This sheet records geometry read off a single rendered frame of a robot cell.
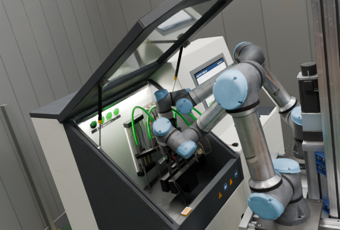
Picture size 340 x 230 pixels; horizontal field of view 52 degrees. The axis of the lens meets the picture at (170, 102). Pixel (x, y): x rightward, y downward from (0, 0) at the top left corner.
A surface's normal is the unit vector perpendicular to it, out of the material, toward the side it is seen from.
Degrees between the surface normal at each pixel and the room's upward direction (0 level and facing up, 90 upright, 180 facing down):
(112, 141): 90
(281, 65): 90
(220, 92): 83
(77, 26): 90
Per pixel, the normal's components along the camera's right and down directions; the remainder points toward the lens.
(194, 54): 0.72, -0.21
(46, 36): 0.86, -0.04
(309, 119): -0.47, 0.37
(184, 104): 0.05, 0.29
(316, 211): -0.22, -0.93
